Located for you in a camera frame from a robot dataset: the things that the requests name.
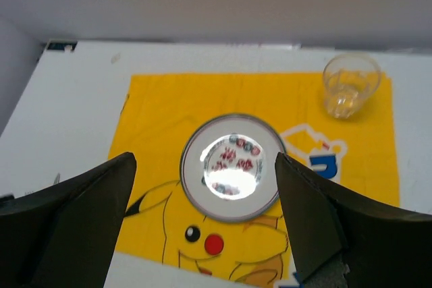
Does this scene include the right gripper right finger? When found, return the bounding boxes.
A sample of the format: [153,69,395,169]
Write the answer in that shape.
[275,153,431,287]

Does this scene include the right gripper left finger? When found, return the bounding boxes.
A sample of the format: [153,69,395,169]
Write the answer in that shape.
[1,152,136,287]

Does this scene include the round patterned plate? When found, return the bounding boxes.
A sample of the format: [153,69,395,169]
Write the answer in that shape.
[180,114,286,223]

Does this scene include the yellow pikachu cloth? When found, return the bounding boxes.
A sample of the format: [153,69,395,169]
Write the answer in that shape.
[109,73,400,287]

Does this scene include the clear plastic cup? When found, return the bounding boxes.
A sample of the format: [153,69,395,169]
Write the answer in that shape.
[323,53,382,119]

